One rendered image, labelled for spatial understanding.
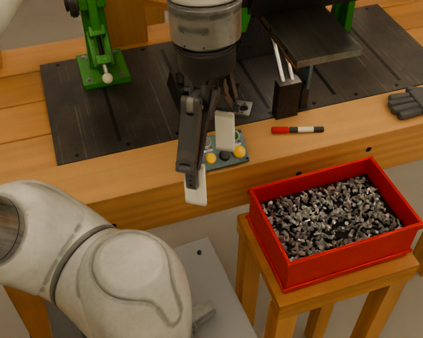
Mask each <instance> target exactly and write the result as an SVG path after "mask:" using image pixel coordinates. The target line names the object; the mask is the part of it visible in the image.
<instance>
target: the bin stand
mask: <svg viewBox="0 0 423 338"><path fill-rule="evenodd" d="M246 215H249V212H247V213H242V214H239V215H238V216H237V228H236V230H237V232H238V234H239V240H238V261H237V271H236V291H235V293H236V295H237V297H238V299H239V301H240V303H241V305H242V307H243V309H244V312H245V313H246V316H247V317H248V320H249V321H250V324H251V325H252V328H253V327H254V316H255V310H256V301H257V295H258V289H259V279H260V273H261V275H262V277H263V279H264V281H265V284H266V285H267V288H268V290H269V292H270V294H271V297H272V299H270V303H269V310H268V315H267V323H266V327H265V335H264V338H292V336H293V331H294V328H295V323H296V320H297V315H298V314H300V313H304V312H306V311H310V314H309V317H308V321H307V324H306V326H305V331H304V334H305V336H306V338H323V336H324V333H325V330H326V327H327V324H328V321H329V319H330V315H331V313H332V309H333V307H334V303H335V302H339V301H341V300H345V299H348V298H352V297H354V296H358V295H361V294H364V293H367V292H369V294H368V297H367V299H366V301H365V303H364V306H363V308H362V311H361V313H360V315H359V317H358V320H357V322H356V325H355V327H354V329H353V331H352V334H351V336H350V338H378V337H379V335H380V333H381V331H382V329H383V328H384V326H385V324H386V322H387V320H388V318H389V316H390V314H391V312H392V310H393V308H394V306H395V304H396V302H397V300H398V298H399V297H400V294H401V293H402V290H403V289H404V287H405V285H406V283H407V281H408V280H409V279H412V278H413V277H414V275H415V273H416V271H417V269H418V268H419V266H420V264H419V262H418V261H417V259H416V258H415V257H414V255H413V254H412V252H410V253H407V254H406V256H403V257H400V258H396V259H394V260H390V261H388V262H383V263H381V264H377V265H375V266H371V267H368V268H365V269H362V270H359V271H356V272H352V273H350V274H346V275H343V276H340V277H337V278H333V279H331V280H327V281H325V282H321V283H318V284H314V285H312V286H308V287H305V288H302V289H299V290H296V291H293V292H289V293H287V294H283V293H282V290H281V288H280V286H279V284H278V282H277V280H276V278H275V276H274V274H273V272H272V270H271V268H270V266H269V264H268V262H267V260H266V258H265V256H264V254H263V251H262V249H261V247H260V245H259V243H258V241H257V240H256V237H255V236H254V233H253V232H252V229H251V228H250V225H249V224H248V220H247V219H246Z"/></svg>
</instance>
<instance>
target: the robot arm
mask: <svg viewBox="0 0 423 338"><path fill-rule="evenodd" d="M22 2H23V0H0V37H1V36H2V35H3V32H4V31H5V29H6V28H7V26H8V25H9V23H10V21H11V20H12V18H13V16H14V15H15V13H16V12H17V10H18V9H19V7H20V5H21V4H22ZM167 8H168V15H169V29H170V37H171V40H172V41H173V42H174V43H175V44H176V45H177V60H178V67H179V70H180V71H181V73H182V74H184V75H185V76H187V77H188V78H189V79H190V80H191V84H190V87H189V96H185V95H182V97H181V120H180V127H179V140H178V147H177V160H176V162H175V170H176V172H181V173H183V178H184V187H185V202H186V203H191V204H194V205H201V206H206V204H207V194H206V180H205V164H202V158H203V152H204V147H205V141H206V137H207V130H208V126H209V121H210V120H212V119H213V118H214V114H215V130H216V149H217V150H222V151H227V152H234V150H235V137H234V113H232V112H237V113H238V112H239V109H240V105H235V104H234V102H236V103H237V101H238V93H237V90H236V84H235V80H234V75H233V70H234V69H235V67H236V42H237V41H238V40H239V39H240V37H241V33H242V0H167ZM216 107H217V109H218V110H221V111H217V110H216V111H215V109H216ZM202 110H206V111H208V112H207V113H206V112H202ZM0 284H1V285H4V286H8V287H11V288H15V289H18V290H21V291H24V292H27V293H29V294H32V295H39V296H41V297H42V298H43V299H45V300H47V301H48V302H50V303H52V304H53V305H54V306H56V307H57V308H59V309H60V310H61V311H62V312H63V313H64V314H65V315H66V316H67V317H68V318H69V319H70V320H71V321H72V322H73V323H74V324H75V325H76V326H77V327H78V328H79V329H80V330H81V335H82V337H83V338H201V337H200V336H199V334H198V332H197V328H198V327H200V326H201V325H202V324H204V323H205V322H206V321H207V320H208V319H210V318H211V317H212V316H214V315H215V313H216V310H214V305H213V304H212V302H211V301H209V300H206V301H203V302H201V303H197V304H194V305H192V302H191V291H190V287H189V282H188V278H187V274H186V271H185V269H184V267H183V265H182V263H181V261H180V259H179V257H178V256H177V254H176V253H175V252H174V251H173V249H172V248H171V247H170V246H169V245H168V244H166V243H165V242H164V241H163V240H161V239H160V238H158V237H157V236H155V235H153V234H151V233H148V232H145V231H141V230H137V229H118V228H116V227H114V226H113V225H112V224H111V223H110V222H108V221H107V220H106V219H105V218H103V217H102V216H101V215H100V214H98V213H97V212H95V211H94V210H93V209H91V208H90V207H88V206H87V205H85V204H84V203H82V202H81V201H79V200H78V199H76V198H75V197H73V196H71V195H69V194H68V193H66V192H64V191H62V190H60V189H59V188H56V187H55V186H52V185H51V184H48V183H45V182H41V181H38V180H16V181H13V182H8V183H5V184H1V185H0Z"/></svg>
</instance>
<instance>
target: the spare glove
mask: <svg viewBox="0 0 423 338"><path fill-rule="evenodd" d="M405 91H406V92H405V93H395V94H390V95H389V96H388V101H389V102H388V104H387V106H388V107H389V108H390V109H391V113H392V114H393V115H397V118H398V119H399V120H404V119H408V118H411V117H415V116H419V115H421V114H423V87H413V86H408V87H406V89H405Z"/></svg>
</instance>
